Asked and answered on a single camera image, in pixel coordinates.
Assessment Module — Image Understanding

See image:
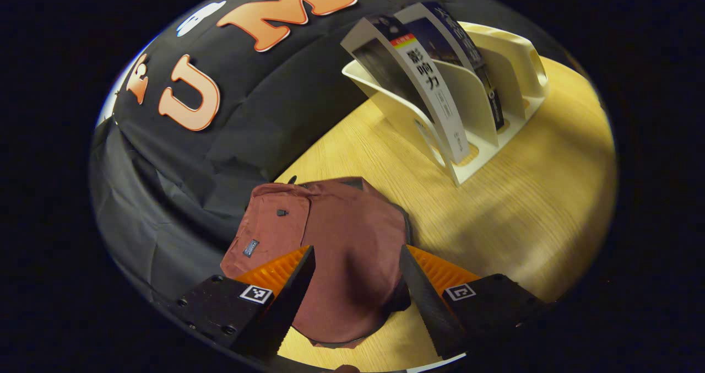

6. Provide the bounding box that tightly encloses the maroon fabric schoolbag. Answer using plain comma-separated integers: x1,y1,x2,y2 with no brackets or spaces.
220,177,414,350

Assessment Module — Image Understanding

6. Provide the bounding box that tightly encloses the white plastic bookshelf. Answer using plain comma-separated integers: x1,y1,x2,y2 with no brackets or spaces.
341,21,549,187

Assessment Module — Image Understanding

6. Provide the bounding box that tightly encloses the white book with dark photo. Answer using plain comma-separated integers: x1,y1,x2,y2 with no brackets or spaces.
340,15,472,165

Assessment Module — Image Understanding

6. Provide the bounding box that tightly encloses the dark blue book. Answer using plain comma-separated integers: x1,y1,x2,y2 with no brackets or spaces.
394,1,506,132

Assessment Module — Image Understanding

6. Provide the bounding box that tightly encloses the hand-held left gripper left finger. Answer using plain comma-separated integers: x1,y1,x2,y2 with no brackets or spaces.
175,245,317,361

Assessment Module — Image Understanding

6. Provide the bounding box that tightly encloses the black backdrop cloth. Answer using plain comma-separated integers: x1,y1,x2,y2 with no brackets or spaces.
88,0,557,307

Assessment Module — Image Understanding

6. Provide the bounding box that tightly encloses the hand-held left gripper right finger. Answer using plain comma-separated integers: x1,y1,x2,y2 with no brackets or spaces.
399,245,550,360

